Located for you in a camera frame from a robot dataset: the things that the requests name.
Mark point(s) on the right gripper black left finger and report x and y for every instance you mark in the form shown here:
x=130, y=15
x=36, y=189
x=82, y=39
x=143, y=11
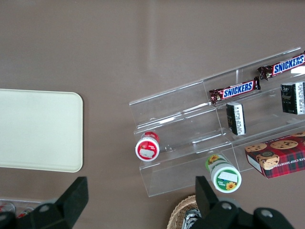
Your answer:
x=64, y=212

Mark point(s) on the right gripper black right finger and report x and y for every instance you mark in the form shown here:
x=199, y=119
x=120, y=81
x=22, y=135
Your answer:
x=212, y=212

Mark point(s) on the oval light wicker basket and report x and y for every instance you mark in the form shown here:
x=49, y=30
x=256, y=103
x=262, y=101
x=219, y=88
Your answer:
x=178, y=212

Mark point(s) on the cream rectangular plastic tray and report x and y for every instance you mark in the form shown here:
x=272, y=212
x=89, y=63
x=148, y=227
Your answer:
x=40, y=128

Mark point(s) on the stacked aluminium foil containers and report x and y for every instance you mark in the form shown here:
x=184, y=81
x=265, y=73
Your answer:
x=190, y=215

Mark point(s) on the green lidded snack cup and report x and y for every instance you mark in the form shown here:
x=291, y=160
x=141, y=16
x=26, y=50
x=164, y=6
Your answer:
x=225, y=177

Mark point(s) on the red cola bottle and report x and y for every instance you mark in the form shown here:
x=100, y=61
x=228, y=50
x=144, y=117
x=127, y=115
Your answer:
x=25, y=211

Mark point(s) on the clear acrylic bottle rack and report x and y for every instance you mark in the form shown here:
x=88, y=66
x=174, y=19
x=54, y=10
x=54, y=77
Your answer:
x=21, y=202

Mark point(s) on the red tartan cookie box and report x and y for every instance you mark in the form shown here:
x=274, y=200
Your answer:
x=283, y=157

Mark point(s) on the red lidded snack cup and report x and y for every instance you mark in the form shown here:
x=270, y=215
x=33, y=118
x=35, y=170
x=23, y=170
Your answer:
x=147, y=149

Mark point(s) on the small black white box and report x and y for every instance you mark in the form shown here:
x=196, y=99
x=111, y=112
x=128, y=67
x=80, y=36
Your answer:
x=236, y=118
x=293, y=97

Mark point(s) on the clear acrylic stepped display stand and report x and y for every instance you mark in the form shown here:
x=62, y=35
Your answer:
x=181, y=114

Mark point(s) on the brown Snickers chocolate bar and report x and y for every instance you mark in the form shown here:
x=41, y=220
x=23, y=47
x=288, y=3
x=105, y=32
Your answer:
x=238, y=89
x=286, y=65

